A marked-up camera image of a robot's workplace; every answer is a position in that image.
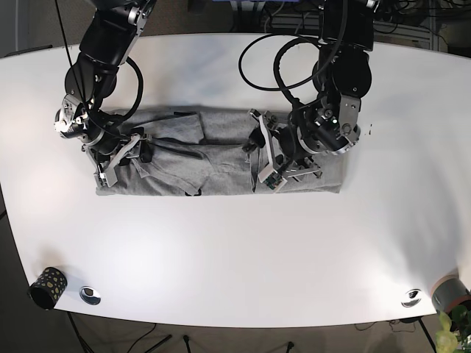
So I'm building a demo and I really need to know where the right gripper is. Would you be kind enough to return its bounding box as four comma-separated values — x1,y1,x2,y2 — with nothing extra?
91,131,156,188

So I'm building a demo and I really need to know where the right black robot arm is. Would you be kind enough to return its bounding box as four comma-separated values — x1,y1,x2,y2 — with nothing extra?
54,0,155,188

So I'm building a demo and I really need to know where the medium grey T-shirt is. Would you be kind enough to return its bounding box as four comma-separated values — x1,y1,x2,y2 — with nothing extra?
94,107,347,197

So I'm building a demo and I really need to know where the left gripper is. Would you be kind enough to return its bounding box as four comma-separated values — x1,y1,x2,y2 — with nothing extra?
243,109,322,193

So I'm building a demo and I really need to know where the black gold-dotted cup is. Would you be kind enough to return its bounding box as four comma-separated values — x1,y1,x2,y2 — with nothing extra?
27,267,68,310

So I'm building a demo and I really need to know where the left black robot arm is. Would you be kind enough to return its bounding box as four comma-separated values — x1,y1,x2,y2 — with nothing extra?
243,1,379,192

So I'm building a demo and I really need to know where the grey plant pot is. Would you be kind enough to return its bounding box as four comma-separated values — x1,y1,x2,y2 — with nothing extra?
431,275,470,314

